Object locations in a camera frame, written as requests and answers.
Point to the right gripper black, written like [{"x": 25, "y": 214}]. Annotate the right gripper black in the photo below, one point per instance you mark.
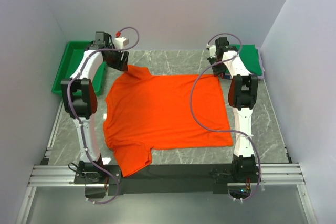
[{"x": 219, "y": 70}]

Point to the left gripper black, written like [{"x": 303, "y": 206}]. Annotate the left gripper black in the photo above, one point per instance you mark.
[{"x": 124, "y": 66}]

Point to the orange t shirt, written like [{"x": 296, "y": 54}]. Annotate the orange t shirt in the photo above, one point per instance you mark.
[{"x": 146, "y": 112}]

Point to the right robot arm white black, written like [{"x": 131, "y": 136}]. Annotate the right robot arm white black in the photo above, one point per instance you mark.
[{"x": 242, "y": 97}]

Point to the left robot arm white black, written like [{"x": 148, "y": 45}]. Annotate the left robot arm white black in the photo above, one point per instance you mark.
[{"x": 80, "y": 102}]

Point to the red blue folded t shirt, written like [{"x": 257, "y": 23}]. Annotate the red blue folded t shirt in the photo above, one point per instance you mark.
[{"x": 227, "y": 76}]

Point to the green folded t shirt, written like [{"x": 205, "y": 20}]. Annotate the green folded t shirt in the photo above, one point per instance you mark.
[{"x": 249, "y": 57}]

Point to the green plastic bin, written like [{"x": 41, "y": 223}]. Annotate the green plastic bin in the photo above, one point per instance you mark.
[{"x": 71, "y": 59}]

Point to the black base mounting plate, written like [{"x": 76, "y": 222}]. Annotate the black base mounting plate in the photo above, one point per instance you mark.
[{"x": 179, "y": 178}]

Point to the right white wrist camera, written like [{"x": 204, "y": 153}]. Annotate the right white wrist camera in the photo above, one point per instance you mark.
[{"x": 212, "y": 52}]

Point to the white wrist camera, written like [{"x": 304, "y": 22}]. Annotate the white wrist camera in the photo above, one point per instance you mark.
[
  {"x": 120, "y": 42},
  {"x": 212, "y": 52}
]

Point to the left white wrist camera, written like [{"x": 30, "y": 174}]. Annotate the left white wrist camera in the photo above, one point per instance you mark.
[{"x": 120, "y": 42}]

